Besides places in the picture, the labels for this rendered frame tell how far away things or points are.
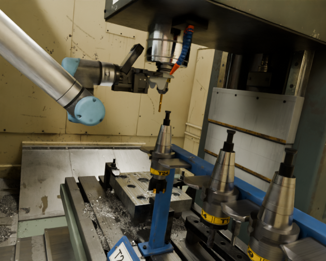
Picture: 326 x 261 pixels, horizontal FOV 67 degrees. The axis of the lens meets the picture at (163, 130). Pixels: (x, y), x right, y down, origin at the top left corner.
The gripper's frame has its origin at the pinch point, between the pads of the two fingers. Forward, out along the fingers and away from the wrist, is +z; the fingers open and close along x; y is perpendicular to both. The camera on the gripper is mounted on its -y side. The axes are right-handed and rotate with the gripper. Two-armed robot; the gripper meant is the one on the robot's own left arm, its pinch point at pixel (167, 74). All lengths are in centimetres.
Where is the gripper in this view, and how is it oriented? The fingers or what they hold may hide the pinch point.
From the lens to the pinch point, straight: 91.5
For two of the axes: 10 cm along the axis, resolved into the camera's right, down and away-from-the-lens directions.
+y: -1.1, 9.8, 1.9
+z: 8.8, 0.0, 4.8
